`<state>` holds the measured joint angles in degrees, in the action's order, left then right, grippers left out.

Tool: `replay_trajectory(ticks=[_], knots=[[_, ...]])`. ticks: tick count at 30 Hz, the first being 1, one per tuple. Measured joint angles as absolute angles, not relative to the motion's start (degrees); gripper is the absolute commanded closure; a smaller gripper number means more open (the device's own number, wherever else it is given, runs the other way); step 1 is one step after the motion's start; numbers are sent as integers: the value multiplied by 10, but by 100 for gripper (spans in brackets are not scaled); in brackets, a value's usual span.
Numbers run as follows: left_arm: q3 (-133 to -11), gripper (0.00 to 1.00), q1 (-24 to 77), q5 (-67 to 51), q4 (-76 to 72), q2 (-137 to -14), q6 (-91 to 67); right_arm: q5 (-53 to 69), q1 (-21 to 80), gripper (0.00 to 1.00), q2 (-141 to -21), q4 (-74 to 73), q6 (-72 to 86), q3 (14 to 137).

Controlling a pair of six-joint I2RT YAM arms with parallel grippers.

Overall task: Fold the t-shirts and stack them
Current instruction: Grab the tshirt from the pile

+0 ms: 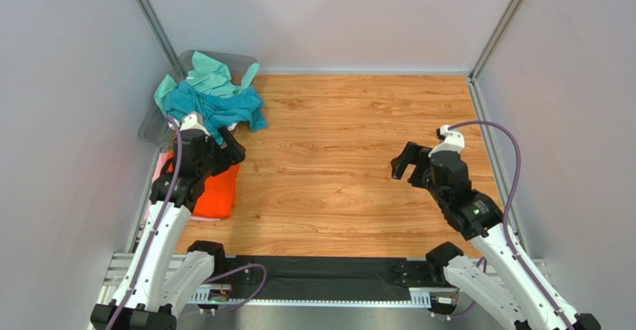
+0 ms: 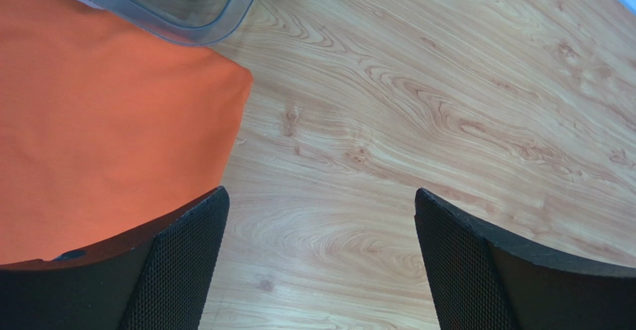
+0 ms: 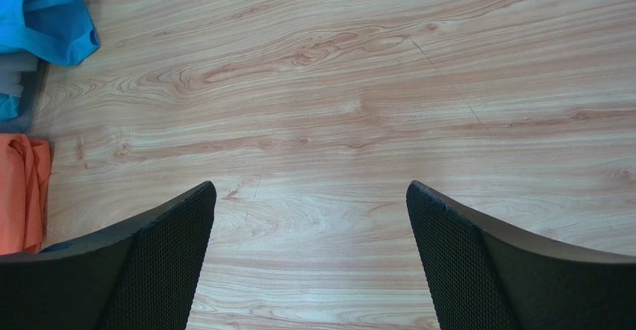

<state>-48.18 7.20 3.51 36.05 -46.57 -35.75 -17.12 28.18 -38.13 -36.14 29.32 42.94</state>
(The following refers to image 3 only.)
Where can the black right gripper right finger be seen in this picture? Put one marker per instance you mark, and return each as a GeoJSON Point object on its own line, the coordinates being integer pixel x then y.
{"type": "Point", "coordinates": [484, 273]}

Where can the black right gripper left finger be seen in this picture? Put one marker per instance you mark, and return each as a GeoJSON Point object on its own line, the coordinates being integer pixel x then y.
{"type": "Point", "coordinates": [140, 273]}

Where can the blue t shirt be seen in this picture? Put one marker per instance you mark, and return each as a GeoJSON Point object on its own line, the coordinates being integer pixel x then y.
{"type": "Point", "coordinates": [56, 31]}

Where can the orange folded t shirt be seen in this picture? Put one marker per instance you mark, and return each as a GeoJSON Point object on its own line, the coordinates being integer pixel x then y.
{"type": "Point", "coordinates": [26, 166]}

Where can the clear plastic bin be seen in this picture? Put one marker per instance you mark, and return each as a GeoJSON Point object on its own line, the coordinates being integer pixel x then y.
{"type": "Point", "coordinates": [22, 77]}

